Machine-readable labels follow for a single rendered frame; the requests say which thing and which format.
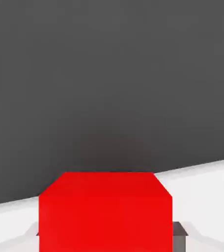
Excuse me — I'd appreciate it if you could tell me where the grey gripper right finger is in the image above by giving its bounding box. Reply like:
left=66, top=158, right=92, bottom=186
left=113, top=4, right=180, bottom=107
left=172, top=221, right=224, bottom=252

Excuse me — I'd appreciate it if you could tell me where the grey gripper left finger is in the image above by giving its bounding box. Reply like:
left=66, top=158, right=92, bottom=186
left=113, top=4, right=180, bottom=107
left=0, top=221, right=40, bottom=252

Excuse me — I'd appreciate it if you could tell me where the small red cube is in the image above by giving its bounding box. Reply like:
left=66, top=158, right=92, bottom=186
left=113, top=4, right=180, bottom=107
left=38, top=171, right=173, bottom=252

